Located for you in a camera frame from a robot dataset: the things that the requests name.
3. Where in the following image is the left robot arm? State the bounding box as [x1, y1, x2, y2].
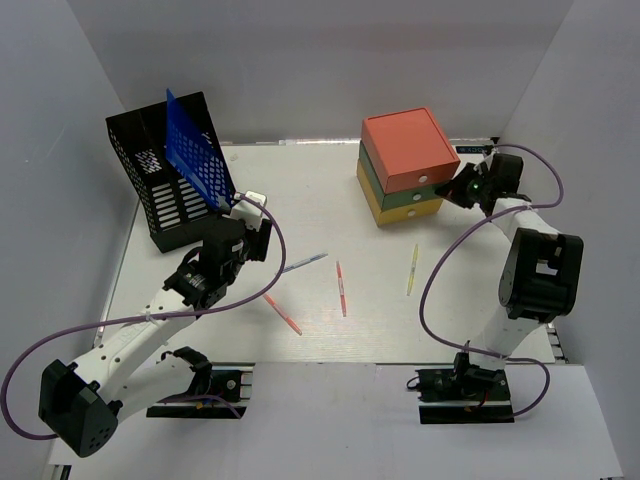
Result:
[38, 216, 273, 458]

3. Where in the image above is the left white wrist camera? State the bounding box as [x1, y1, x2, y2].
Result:
[230, 191, 267, 232]

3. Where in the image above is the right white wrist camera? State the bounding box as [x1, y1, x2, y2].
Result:
[475, 148, 499, 175]

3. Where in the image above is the green drawer box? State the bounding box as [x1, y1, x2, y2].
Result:
[358, 143, 440, 211]

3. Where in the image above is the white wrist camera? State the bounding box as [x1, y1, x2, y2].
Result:
[475, 148, 499, 175]
[230, 191, 267, 232]

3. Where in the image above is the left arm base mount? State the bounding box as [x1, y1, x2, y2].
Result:
[146, 347, 254, 420]

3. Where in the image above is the salmon top drawer box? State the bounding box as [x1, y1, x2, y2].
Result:
[361, 107, 460, 194]

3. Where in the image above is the orange thin pen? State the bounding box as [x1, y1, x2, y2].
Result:
[262, 293, 303, 336]

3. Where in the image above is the blue plastic folder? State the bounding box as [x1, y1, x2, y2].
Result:
[165, 89, 235, 211]

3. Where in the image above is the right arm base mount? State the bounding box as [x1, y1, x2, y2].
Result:
[406, 367, 515, 425]

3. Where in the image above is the pink thin pen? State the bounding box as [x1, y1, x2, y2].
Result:
[336, 260, 347, 318]

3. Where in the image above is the yellow thin pen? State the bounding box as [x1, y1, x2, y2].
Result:
[406, 244, 419, 296]

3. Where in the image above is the blue thin pen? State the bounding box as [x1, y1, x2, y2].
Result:
[282, 252, 328, 274]

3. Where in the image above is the black mesh file organizer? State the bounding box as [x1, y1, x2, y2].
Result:
[106, 92, 231, 253]

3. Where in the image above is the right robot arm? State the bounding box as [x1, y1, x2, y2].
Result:
[436, 153, 584, 399]

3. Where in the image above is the yellow bottom drawer box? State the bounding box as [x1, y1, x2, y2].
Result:
[356, 162, 443, 227]

